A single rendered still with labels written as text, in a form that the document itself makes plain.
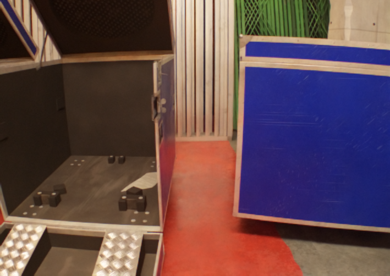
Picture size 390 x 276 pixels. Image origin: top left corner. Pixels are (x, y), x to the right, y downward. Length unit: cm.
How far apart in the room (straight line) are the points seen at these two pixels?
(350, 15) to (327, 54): 137
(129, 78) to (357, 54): 156
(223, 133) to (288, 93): 201
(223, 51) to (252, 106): 188
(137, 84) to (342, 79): 145
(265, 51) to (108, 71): 130
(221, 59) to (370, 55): 207
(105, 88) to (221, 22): 150
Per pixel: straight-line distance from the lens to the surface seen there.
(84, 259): 160
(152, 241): 153
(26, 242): 161
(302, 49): 136
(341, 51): 138
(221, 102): 326
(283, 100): 138
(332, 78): 138
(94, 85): 234
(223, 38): 323
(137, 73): 225
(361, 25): 277
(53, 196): 179
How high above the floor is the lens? 103
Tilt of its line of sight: 16 degrees down
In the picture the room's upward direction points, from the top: straight up
